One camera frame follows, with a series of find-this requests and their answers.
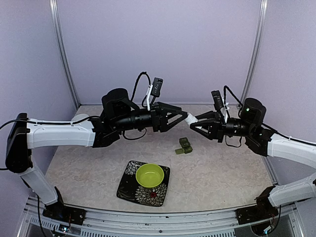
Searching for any white ceramic bowl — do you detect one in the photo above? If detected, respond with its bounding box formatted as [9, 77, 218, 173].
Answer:
[71, 114, 89, 123]

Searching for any black floral square plate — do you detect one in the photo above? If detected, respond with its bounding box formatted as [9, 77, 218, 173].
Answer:
[117, 160, 170, 207]

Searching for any small white pill bottle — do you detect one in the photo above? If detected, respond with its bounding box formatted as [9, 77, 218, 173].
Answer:
[185, 113, 198, 125]

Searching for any front aluminium rail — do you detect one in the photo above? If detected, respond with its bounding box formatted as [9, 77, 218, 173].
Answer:
[19, 197, 304, 237]

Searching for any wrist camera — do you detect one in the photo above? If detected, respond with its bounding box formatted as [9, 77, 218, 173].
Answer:
[211, 90, 224, 111]
[151, 78, 163, 98]

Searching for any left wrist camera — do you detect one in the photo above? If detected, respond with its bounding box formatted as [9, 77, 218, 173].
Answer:
[151, 78, 163, 98]

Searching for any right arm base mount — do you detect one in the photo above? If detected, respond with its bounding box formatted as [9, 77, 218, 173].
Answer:
[236, 202, 279, 225]

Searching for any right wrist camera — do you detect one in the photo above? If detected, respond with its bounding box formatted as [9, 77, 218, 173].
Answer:
[211, 90, 224, 111]

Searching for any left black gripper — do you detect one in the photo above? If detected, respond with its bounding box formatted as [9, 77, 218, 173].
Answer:
[114, 102, 189, 132]

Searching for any green pill organizer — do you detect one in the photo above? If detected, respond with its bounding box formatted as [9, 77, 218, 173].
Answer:
[175, 137, 193, 155]

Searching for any right aluminium frame post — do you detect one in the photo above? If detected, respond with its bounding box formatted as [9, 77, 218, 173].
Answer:
[240, 0, 269, 103]

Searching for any aluminium frame post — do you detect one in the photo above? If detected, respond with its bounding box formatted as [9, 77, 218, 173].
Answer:
[49, 0, 81, 109]
[240, 0, 269, 103]

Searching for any left aluminium frame post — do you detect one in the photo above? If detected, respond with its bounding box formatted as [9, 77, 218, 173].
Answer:
[49, 0, 81, 109]

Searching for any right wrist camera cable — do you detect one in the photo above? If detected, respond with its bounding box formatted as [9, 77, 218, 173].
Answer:
[223, 85, 243, 117]

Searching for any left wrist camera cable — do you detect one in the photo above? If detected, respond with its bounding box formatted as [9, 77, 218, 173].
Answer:
[130, 71, 152, 104]

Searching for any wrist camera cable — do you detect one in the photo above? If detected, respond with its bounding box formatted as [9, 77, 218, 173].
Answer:
[130, 71, 152, 104]
[223, 85, 243, 117]

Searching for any lime green bowl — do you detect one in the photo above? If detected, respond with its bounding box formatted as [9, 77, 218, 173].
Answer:
[135, 163, 164, 188]

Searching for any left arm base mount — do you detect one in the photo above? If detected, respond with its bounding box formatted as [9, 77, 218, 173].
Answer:
[42, 203, 86, 225]

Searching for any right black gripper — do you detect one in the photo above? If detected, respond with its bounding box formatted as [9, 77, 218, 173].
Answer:
[190, 111, 254, 143]

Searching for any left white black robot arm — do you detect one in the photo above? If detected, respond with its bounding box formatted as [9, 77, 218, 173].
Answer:
[5, 88, 189, 220]

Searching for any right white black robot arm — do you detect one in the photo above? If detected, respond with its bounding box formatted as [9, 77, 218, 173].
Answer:
[185, 96, 316, 219]

